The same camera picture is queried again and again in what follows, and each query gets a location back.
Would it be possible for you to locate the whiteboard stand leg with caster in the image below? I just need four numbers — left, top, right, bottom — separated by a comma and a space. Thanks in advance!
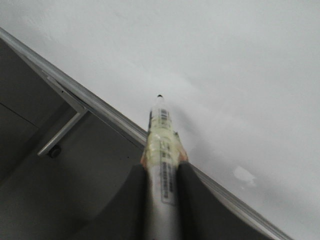
37, 109, 88, 159

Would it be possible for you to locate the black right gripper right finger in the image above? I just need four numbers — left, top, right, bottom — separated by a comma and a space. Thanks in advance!
176, 162, 263, 240

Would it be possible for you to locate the white black-tip whiteboard marker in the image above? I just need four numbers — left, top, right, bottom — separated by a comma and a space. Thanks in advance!
144, 95, 183, 240

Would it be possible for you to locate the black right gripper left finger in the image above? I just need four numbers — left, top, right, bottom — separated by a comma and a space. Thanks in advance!
70, 164, 147, 240

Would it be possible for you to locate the white whiteboard with frame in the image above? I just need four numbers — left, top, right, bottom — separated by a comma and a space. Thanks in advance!
0, 0, 320, 240

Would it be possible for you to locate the red round magnet taped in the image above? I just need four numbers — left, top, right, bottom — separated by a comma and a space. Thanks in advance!
140, 131, 189, 169

